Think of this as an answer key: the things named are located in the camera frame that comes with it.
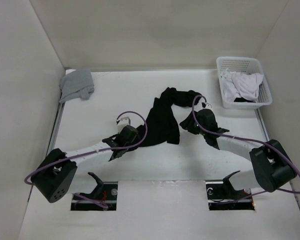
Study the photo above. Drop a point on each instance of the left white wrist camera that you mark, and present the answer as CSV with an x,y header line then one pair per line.
x,y
122,122

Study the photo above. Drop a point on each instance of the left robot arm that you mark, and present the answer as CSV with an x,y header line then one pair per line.
x,y
55,174

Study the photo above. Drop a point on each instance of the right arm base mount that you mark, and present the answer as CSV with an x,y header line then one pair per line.
x,y
222,196

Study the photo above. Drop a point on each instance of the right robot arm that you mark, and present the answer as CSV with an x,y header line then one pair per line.
x,y
270,169

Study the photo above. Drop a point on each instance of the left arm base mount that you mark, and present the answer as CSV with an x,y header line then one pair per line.
x,y
102,198

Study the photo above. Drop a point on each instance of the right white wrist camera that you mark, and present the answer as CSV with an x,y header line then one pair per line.
x,y
206,105

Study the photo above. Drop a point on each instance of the folded grey tank top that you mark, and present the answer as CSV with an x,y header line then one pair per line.
x,y
77,84

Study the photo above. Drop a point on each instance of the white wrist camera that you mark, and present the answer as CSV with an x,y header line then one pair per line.
x,y
206,105
122,122

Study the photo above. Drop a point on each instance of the white plastic basket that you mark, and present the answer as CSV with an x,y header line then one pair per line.
x,y
249,66

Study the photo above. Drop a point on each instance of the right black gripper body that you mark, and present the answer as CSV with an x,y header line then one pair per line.
x,y
201,131

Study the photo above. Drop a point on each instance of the black tank top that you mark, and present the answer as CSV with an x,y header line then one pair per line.
x,y
161,124

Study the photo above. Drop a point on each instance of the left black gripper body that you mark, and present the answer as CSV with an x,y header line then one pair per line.
x,y
129,144

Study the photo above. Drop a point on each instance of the white tank top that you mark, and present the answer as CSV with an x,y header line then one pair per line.
x,y
241,85

